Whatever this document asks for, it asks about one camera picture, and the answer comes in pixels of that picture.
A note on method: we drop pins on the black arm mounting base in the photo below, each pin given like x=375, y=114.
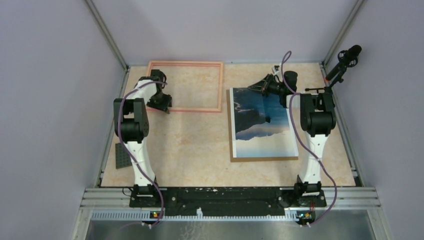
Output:
x=223, y=201

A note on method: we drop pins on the landscape photo print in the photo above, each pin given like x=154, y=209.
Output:
x=261, y=126

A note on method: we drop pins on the black microphone tripod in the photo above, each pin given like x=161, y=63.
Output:
x=332, y=78

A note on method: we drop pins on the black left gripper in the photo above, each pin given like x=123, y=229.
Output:
x=167, y=102

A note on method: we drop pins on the white cable duct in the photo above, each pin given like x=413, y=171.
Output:
x=139, y=215

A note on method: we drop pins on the grey building baseplate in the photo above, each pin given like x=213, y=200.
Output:
x=122, y=159

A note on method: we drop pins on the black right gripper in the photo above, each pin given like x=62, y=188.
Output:
x=262, y=86

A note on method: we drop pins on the black microphone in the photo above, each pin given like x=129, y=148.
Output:
x=346, y=59

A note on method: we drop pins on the aluminium rail front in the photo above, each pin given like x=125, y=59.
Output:
x=347, y=198

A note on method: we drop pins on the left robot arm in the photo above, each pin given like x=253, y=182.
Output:
x=131, y=126

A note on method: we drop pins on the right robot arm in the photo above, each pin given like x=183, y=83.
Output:
x=317, y=120

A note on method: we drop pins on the pink wooden picture frame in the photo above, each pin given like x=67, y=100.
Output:
x=195, y=86

